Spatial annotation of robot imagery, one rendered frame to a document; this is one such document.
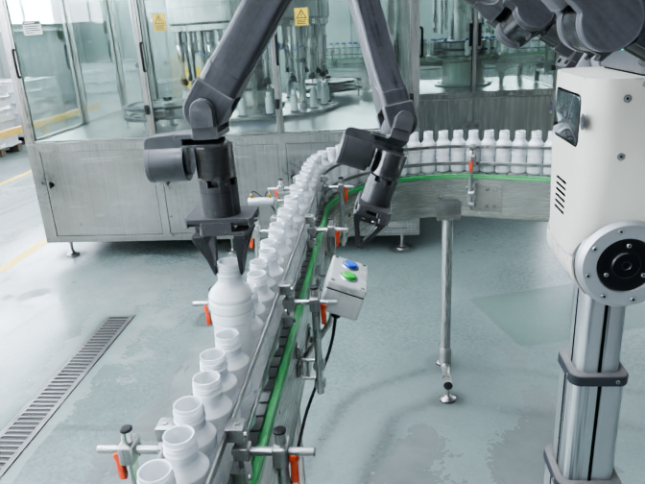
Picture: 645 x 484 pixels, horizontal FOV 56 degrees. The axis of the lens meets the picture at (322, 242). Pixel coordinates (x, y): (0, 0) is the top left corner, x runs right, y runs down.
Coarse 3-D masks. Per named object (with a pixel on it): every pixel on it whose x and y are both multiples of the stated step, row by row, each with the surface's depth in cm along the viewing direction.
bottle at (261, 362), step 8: (256, 320) 103; (256, 328) 103; (256, 336) 103; (256, 344) 103; (264, 344) 105; (264, 352) 106; (264, 360) 105; (256, 368) 104; (264, 368) 106; (256, 376) 105; (256, 384) 105
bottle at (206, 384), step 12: (204, 372) 82; (216, 372) 82; (192, 384) 80; (204, 384) 79; (216, 384) 80; (204, 396) 80; (216, 396) 80; (204, 408) 80; (216, 408) 80; (228, 408) 81; (216, 420) 80; (228, 444) 82; (228, 456) 83; (228, 468) 83
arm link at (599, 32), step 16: (544, 0) 80; (560, 0) 76; (576, 0) 74; (592, 0) 74; (608, 0) 74; (624, 0) 74; (640, 0) 74; (560, 16) 83; (592, 16) 75; (608, 16) 75; (624, 16) 74; (640, 16) 74; (560, 32) 83; (592, 32) 75; (608, 32) 75; (624, 32) 75; (592, 48) 76; (608, 48) 76
